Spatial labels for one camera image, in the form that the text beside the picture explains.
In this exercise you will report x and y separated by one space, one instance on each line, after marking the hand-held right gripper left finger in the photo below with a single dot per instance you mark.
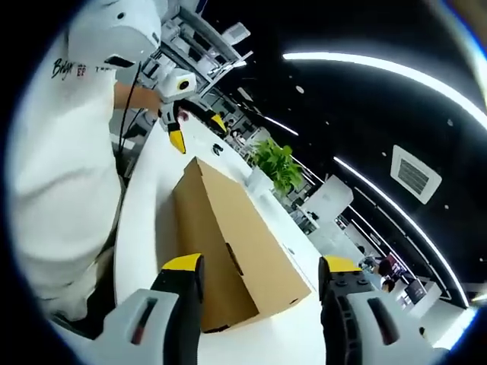
152 327

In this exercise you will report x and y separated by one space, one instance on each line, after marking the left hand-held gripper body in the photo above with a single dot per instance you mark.
177 87

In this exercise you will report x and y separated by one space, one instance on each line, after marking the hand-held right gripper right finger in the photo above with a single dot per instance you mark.
365 327

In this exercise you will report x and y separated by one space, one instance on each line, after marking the brown cardboard shoe box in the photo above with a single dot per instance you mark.
236 243

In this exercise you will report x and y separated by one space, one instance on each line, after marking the person's left hand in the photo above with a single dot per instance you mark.
153 102

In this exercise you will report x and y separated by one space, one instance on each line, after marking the small black gadget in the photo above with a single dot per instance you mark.
217 146

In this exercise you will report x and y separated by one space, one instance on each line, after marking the white shelf rack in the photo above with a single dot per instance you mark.
198 45

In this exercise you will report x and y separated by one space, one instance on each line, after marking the white plastic basket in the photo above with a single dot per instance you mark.
237 33

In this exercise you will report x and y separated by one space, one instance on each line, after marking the white chest device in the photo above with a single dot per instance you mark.
114 30

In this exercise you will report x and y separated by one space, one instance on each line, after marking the potted green plant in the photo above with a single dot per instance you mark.
277 167

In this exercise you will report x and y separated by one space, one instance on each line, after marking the white ceiling light strip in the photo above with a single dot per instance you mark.
399 72
411 220

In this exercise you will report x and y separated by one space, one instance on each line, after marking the white desk partition panel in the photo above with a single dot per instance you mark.
329 199

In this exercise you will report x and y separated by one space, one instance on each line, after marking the white ceiling air vent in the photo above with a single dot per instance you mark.
416 175

